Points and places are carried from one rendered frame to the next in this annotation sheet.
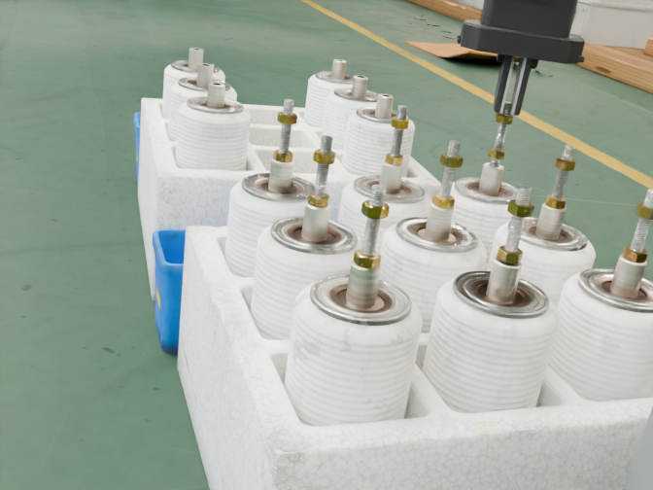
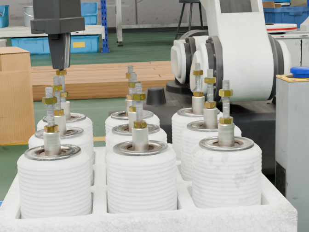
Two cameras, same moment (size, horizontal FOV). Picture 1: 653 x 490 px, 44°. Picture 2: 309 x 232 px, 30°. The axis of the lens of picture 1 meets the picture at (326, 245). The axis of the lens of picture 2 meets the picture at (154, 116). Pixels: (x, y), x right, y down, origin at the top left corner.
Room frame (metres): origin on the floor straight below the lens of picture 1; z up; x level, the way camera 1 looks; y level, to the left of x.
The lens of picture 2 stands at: (0.41, 0.74, 0.45)
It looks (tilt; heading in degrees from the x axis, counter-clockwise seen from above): 11 degrees down; 286
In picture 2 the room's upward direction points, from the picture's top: 2 degrees counter-clockwise
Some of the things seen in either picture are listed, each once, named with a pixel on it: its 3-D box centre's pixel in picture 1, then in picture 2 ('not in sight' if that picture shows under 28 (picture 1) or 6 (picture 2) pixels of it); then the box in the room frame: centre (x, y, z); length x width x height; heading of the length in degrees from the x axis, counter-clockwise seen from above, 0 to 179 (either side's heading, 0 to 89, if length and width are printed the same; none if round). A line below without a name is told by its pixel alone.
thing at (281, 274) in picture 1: (301, 328); (142, 212); (0.64, 0.01, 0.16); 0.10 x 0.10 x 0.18
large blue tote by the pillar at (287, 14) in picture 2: not in sight; (285, 26); (0.74, -4.89, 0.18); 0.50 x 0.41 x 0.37; 115
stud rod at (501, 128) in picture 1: (499, 137); (62, 84); (0.84, -0.17, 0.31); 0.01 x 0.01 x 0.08
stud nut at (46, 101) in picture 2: (287, 118); (49, 100); (0.75, 0.05, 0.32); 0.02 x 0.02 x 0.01; 80
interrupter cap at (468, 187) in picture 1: (488, 192); (64, 118); (0.84, -0.17, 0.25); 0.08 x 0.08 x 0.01
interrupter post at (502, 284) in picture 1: (503, 280); (210, 118); (0.57, -0.14, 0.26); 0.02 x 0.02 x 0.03
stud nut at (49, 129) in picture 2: (283, 156); (51, 128); (0.75, 0.05, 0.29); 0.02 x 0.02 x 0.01; 80
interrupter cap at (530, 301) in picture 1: (499, 295); (210, 126); (0.57, -0.14, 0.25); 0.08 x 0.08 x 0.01
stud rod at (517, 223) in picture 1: (514, 233); (210, 93); (0.57, -0.14, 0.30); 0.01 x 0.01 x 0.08
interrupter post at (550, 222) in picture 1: (550, 222); (131, 108); (0.73, -0.21, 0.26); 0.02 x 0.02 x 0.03
